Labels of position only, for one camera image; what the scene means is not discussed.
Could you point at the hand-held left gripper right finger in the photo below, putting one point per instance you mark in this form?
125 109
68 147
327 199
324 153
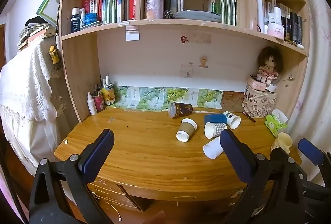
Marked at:
236 156

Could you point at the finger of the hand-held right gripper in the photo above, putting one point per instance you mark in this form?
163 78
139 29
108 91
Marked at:
318 191
310 153

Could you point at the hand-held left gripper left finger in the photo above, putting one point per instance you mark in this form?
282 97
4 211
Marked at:
97 154

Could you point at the paper cup with brown sleeve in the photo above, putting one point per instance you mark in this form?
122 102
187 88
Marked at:
187 129

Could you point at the plain white paper cup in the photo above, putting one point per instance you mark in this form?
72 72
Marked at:
212 147

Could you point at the checkered paper cup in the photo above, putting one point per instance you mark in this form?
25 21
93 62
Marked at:
214 129

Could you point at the white printed paper cup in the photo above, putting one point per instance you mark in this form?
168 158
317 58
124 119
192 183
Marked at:
232 119

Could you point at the blue paper cup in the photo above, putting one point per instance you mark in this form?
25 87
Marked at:
215 118

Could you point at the dark patterned paper cup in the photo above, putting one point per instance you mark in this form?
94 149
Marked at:
182 109

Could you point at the cream ceramic mug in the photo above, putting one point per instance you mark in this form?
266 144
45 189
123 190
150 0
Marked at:
283 141

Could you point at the brown pen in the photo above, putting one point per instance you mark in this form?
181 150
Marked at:
248 116

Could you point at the wooden desk drawer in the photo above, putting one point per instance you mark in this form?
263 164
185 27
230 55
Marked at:
113 194

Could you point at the green tissue pack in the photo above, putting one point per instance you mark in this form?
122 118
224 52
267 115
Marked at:
274 124

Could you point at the white spray bottle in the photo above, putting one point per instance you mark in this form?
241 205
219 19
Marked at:
91 105

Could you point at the red pen holder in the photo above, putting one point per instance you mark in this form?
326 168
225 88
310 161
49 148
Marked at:
99 102

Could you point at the white paper strip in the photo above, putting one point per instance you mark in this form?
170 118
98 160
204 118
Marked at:
204 112

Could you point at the brown cardboard picture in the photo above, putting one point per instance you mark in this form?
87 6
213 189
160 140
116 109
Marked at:
232 101

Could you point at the letter print fabric basket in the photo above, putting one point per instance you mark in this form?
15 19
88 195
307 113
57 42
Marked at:
260 105

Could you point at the pink box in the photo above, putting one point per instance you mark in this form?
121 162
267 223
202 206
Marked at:
256 83

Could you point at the grape print paper strip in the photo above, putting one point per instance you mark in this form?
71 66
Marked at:
155 96

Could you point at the wooden bookshelf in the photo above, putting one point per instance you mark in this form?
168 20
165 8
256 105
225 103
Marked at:
77 71

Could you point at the floral curtain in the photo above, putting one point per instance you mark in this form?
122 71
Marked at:
318 58

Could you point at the brown haired rag doll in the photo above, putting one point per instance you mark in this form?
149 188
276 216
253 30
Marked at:
269 63

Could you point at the white lace cloth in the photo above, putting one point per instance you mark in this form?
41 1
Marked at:
25 84

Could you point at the white paper label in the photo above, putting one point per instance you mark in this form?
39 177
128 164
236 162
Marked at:
132 33

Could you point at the row of black bottles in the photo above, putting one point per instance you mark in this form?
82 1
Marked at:
293 27

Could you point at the pink cosmetic jar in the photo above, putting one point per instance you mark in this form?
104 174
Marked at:
275 30

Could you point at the dark blue bottle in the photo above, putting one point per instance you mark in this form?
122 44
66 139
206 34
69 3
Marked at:
75 21

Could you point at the blue jar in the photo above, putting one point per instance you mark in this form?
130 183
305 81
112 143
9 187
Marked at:
90 18

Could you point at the pile of old books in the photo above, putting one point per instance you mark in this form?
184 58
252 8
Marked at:
33 32

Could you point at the small white bottle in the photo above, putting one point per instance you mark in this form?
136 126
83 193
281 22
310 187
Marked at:
82 17

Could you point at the row of white cosmetic bottles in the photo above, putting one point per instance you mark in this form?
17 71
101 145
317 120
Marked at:
269 13

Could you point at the grey pouch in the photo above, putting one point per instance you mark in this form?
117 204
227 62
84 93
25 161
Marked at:
199 16

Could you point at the row of red and green books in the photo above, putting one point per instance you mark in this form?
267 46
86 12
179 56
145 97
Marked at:
113 4

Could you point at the green framed picture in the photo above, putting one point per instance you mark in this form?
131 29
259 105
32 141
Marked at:
50 4

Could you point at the red wall sticker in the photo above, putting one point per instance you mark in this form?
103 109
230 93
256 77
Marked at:
184 39

